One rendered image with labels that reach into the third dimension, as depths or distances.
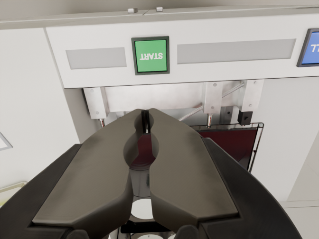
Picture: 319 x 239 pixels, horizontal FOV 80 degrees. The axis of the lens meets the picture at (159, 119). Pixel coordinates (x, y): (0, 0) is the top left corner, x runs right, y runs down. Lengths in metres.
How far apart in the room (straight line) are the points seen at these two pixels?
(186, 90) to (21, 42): 0.30
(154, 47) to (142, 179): 0.36
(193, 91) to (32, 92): 0.30
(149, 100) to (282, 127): 0.39
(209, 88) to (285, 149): 0.38
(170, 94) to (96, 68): 0.17
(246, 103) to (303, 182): 0.63
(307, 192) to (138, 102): 0.76
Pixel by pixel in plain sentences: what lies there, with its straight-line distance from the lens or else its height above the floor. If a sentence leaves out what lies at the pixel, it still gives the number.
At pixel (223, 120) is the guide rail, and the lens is 0.52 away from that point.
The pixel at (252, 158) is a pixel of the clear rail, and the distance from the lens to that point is 0.55.
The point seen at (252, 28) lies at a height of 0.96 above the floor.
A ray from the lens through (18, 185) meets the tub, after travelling 0.53.
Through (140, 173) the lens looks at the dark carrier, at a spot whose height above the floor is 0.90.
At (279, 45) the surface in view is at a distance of 0.37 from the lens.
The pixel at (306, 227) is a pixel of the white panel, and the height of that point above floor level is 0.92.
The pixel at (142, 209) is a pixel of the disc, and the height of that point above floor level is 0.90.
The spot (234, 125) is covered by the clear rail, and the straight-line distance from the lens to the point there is 0.47.
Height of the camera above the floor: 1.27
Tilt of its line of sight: 59 degrees down
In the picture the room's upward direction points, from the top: 178 degrees clockwise
